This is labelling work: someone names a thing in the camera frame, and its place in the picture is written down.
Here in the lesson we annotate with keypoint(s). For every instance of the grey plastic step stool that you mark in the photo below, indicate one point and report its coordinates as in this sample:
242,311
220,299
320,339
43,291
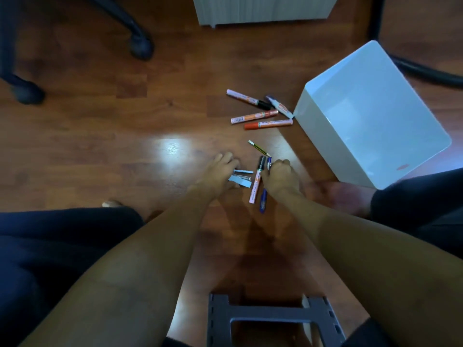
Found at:
220,321

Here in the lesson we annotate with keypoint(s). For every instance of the green striped pencil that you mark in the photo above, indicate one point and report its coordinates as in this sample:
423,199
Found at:
258,148

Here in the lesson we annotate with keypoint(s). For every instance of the person's leg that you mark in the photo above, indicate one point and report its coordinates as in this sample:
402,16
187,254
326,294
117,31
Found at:
47,256
423,205

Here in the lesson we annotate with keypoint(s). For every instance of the person's right fingers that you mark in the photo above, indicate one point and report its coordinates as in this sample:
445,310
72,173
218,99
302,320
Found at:
281,164

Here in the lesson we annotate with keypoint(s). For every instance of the person's right leg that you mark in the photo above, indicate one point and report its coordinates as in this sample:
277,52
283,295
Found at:
423,205

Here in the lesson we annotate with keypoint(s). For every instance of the white plastic bin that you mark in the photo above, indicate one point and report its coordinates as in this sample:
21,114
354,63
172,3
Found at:
369,115

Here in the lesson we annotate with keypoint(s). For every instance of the person's left forearm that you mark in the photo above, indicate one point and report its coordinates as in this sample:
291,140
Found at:
126,271

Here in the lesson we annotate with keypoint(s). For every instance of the person's left fingers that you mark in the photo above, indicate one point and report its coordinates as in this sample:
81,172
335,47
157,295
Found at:
227,160

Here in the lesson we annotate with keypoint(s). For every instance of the person's left hand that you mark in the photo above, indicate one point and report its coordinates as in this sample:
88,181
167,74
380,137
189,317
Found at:
215,177

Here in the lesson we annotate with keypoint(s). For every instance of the red orange marker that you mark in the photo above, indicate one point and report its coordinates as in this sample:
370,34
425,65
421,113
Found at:
267,124

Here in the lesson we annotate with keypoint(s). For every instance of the person's left leg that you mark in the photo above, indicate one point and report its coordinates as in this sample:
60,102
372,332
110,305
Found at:
47,256

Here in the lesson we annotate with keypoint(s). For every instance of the pink marker with black cap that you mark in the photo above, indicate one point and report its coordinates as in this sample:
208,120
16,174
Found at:
246,98
256,180

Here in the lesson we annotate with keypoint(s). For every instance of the light orange marker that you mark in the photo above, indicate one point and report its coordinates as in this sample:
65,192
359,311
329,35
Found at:
253,117

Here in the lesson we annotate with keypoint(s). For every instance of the white cabinet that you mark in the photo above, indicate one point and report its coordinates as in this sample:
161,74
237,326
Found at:
264,8

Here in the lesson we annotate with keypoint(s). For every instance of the person's left foot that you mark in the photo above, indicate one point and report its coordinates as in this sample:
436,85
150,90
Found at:
111,204

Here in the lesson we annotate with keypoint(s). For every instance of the black curved furniture base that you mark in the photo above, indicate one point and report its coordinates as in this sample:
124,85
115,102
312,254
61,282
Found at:
426,74

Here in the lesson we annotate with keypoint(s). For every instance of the small grey bar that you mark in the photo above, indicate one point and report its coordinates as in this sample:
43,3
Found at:
243,171

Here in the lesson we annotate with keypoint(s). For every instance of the blue pen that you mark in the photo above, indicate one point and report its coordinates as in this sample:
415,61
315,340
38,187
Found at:
263,202

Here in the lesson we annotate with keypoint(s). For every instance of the person's right hand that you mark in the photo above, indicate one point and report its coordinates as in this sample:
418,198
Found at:
282,181

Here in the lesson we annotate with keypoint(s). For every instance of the person's right forearm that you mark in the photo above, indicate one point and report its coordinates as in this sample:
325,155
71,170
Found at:
379,263

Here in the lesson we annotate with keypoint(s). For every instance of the black office chair base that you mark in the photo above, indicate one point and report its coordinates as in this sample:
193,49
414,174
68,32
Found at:
139,41

